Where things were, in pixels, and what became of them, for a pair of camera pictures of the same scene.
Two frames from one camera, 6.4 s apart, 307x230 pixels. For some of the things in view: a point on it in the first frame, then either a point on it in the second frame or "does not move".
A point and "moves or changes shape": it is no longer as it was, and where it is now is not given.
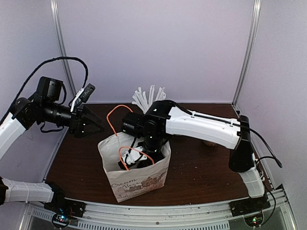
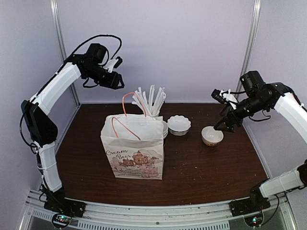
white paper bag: x=126 y=184 moves or changes shape
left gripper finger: x=92 y=116 to x=120 y=78
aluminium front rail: x=276 y=215 does not move
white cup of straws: x=141 y=100 does not move
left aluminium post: x=55 y=12 does not move
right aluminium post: x=248 y=51 does not move
